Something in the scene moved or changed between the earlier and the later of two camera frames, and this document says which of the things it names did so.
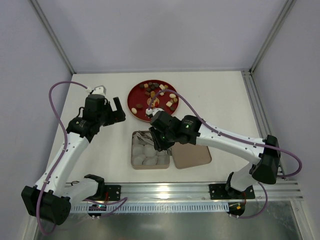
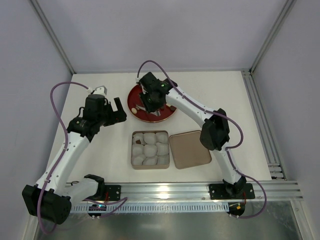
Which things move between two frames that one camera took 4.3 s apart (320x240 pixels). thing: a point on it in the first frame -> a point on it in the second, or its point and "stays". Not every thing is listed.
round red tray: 140,94 stays
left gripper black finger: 118,105 stays
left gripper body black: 114,114 stays
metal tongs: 146,136 -> 155,112
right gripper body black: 157,139 -> 152,105
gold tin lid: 187,155 stays
